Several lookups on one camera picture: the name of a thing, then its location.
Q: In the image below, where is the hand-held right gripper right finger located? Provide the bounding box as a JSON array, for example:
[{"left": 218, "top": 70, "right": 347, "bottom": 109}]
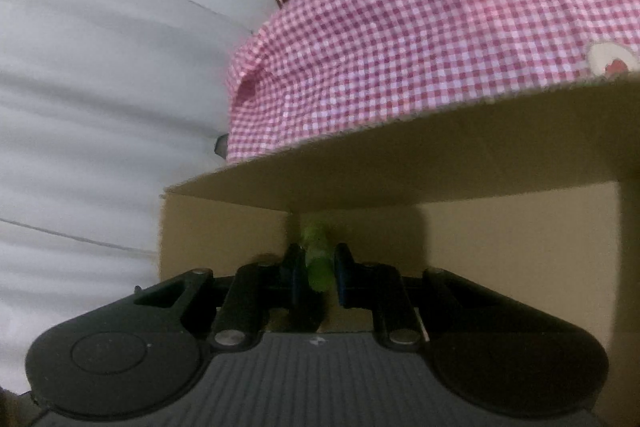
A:
[{"left": 333, "top": 242, "right": 502, "bottom": 353}]

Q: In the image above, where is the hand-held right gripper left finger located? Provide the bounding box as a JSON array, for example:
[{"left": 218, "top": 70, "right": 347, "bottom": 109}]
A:
[{"left": 134, "top": 243, "right": 306, "bottom": 352}]

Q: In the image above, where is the green cosmetic tube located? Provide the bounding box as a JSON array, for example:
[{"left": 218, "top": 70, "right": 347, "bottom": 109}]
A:
[{"left": 299, "top": 221, "right": 334, "bottom": 294}]

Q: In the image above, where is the cardboard box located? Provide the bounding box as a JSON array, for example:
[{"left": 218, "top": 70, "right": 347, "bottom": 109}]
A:
[{"left": 158, "top": 74, "right": 640, "bottom": 427}]

